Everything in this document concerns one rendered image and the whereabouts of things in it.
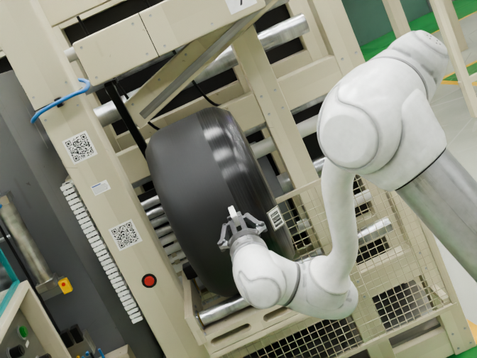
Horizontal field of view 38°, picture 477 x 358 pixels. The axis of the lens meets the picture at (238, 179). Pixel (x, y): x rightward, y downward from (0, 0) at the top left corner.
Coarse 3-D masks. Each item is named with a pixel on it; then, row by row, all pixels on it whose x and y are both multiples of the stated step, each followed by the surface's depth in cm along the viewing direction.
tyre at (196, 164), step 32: (192, 128) 197; (224, 128) 193; (160, 160) 192; (192, 160) 189; (224, 160) 187; (256, 160) 194; (160, 192) 190; (192, 192) 186; (224, 192) 185; (256, 192) 186; (192, 224) 186; (192, 256) 190; (224, 256) 189; (288, 256) 200; (224, 288) 198
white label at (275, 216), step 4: (276, 208) 188; (268, 212) 187; (272, 212) 188; (276, 212) 189; (280, 212) 189; (268, 216) 188; (272, 216) 188; (276, 216) 189; (280, 216) 190; (272, 220) 188; (276, 220) 189; (280, 220) 190; (284, 220) 190; (272, 224) 189; (276, 224) 189; (280, 224) 190; (276, 228) 189
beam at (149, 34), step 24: (168, 0) 215; (192, 0) 216; (216, 0) 217; (120, 24) 215; (144, 24) 216; (168, 24) 217; (192, 24) 218; (216, 24) 218; (96, 48) 216; (120, 48) 217; (144, 48) 218; (168, 48) 219; (96, 72) 218; (120, 72) 219
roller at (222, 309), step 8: (232, 296) 206; (240, 296) 205; (216, 304) 206; (224, 304) 205; (232, 304) 204; (240, 304) 204; (248, 304) 205; (200, 312) 206; (208, 312) 205; (216, 312) 204; (224, 312) 204; (232, 312) 205; (200, 320) 204; (208, 320) 204
